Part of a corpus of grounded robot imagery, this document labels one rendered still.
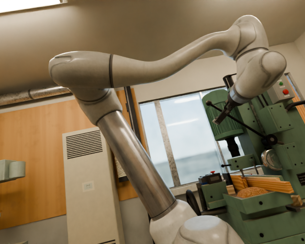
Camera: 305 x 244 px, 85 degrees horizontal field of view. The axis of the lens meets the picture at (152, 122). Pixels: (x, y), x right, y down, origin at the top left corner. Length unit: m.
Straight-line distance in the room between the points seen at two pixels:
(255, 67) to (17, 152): 2.85
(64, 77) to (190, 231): 0.49
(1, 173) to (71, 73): 1.98
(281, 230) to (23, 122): 2.98
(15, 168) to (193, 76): 2.61
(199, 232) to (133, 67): 0.43
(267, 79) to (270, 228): 0.66
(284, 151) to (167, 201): 0.70
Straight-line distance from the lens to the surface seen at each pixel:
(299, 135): 1.26
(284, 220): 1.02
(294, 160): 1.09
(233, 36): 0.68
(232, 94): 0.72
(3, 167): 2.40
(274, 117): 1.11
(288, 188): 0.88
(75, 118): 2.67
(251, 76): 0.61
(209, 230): 0.40
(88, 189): 2.14
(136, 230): 2.40
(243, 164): 1.14
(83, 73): 0.51
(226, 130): 1.10
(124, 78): 0.50
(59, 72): 0.54
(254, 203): 0.90
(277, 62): 0.60
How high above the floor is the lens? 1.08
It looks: 17 degrees up
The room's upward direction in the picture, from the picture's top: 13 degrees counter-clockwise
